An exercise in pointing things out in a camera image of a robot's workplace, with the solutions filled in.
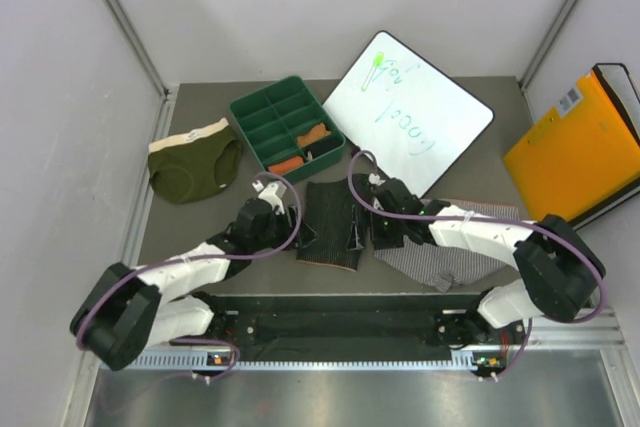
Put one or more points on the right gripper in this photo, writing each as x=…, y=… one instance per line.
x=380, y=242

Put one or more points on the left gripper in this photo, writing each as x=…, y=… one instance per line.
x=282, y=219

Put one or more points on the black dotted underwear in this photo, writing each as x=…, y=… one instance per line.
x=328, y=213

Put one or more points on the green compartment tray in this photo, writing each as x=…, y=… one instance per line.
x=272, y=117

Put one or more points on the olive green underwear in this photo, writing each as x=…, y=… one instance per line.
x=196, y=165

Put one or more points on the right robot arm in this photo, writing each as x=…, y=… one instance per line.
x=557, y=272

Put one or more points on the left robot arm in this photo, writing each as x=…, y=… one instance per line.
x=132, y=309

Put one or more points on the grey striped underwear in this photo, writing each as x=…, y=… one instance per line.
x=439, y=267

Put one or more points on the orange rolled cloth front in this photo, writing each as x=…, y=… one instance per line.
x=284, y=167

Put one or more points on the orange rolled cloth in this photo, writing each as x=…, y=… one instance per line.
x=284, y=167
x=315, y=134

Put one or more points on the black rolled cloth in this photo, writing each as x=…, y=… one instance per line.
x=322, y=146

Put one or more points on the orange rolled cloth back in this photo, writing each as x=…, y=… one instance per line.
x=315, y=134

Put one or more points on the white whiteboard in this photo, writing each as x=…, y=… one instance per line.
x=416, y=120

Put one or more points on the orange clipboard folder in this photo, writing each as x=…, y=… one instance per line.
x=581, y=159

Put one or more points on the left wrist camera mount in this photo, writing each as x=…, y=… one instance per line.
x=272, y=192

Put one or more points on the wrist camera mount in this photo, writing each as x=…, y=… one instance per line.
x=375, y=180
x=272, y=192

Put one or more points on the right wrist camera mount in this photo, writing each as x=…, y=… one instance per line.
x=375, y=180

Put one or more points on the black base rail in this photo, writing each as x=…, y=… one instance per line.
x=357, y=327

